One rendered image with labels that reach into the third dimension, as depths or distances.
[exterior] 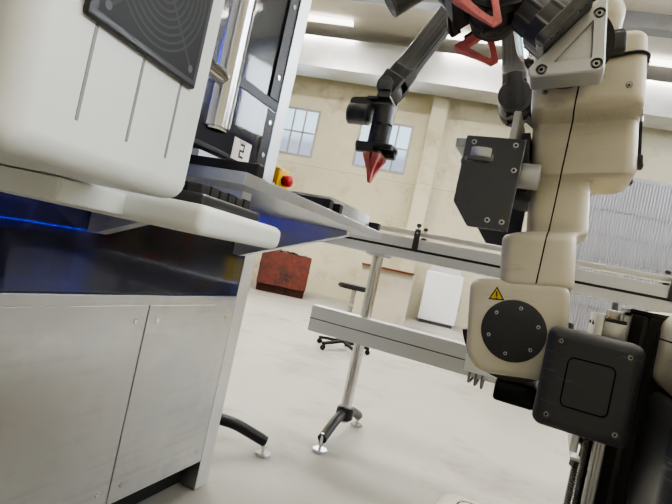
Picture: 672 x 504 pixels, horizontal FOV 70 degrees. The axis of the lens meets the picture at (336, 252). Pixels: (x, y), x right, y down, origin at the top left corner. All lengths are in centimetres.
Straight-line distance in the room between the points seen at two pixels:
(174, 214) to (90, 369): 74
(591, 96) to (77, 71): 76
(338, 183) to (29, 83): 964
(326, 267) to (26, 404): 887
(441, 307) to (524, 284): 787
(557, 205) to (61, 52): 79
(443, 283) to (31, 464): 795
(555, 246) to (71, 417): 100
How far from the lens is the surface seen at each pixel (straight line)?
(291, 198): 87
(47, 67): 33
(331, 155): 1006
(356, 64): 956
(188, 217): 48
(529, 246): 88
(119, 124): 37
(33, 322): 106
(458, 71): 942
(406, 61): 136
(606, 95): 91
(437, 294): 873
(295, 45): 165
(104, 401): 125
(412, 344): 211
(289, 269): 801
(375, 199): 976
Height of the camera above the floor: 78
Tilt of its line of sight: 1 degrees up
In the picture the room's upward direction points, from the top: 12 degrees clockwise
